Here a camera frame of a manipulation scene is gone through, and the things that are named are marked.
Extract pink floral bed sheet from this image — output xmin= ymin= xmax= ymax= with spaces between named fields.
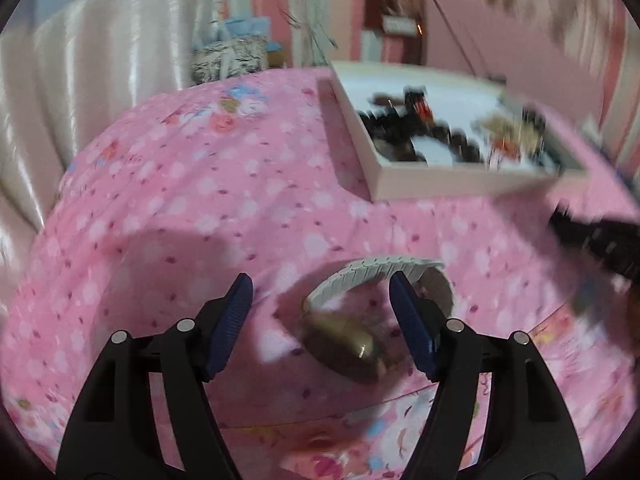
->
xmin=0 ymin=66 xmax=640 ymax=480

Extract white power strip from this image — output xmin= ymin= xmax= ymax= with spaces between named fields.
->
xmin=382 ymin=16 xmax=418 ymax=36

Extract light blue paper bag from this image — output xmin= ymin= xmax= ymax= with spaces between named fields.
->
xmin=210 ymin=16 xmax=288 ymax=56

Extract gold watch with white band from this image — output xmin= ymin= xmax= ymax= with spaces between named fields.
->
xmin=297 ymin=254 xmax=455 ymax=385

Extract pink board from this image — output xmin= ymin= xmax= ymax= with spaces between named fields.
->
xmin=422 ymin=0 xmax=618 ymax=126

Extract black claw hair clip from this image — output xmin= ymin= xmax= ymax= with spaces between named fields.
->
xmin=402 ymin=87 xmax=432 ymax=123

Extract hanging white cables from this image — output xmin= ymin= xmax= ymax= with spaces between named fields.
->
xmin=280 ymin=0 xmax=341 ymax=66

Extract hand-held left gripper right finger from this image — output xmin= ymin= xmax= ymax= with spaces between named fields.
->
xmin=389 ymin=271 xmax=586 ymax=480

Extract cream satin curtain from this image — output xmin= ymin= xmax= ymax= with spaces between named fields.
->
xmin=0 ymin=0 xmax=236 ymax=281

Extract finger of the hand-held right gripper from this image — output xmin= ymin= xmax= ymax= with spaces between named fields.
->
xmin=547 ymin=207 xmax=640 ymax=281

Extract jade pendant with red knot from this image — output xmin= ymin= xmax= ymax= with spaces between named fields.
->
xmin=486 ymin=136 xmax=525 ymax=167

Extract brown wooden bead bracelet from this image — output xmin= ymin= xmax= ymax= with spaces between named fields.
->
xmin=362 ymin=110 xmax=428 ymax=165

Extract black and white patterned bag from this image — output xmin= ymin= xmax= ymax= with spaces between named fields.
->
xmin=191 ymin=36 xmax=271 ymax=86

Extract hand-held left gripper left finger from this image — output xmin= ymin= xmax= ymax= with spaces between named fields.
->
xmin=56 ymin=273 xmax=254 ymax=480

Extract white cardboard box tray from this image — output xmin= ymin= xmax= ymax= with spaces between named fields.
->
xmin=319 ymin=60 xmax=588 ymax=202

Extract dark green cord bracelet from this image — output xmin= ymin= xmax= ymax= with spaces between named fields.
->
xmin=520 ymin=104 xmax=550 ymax=135

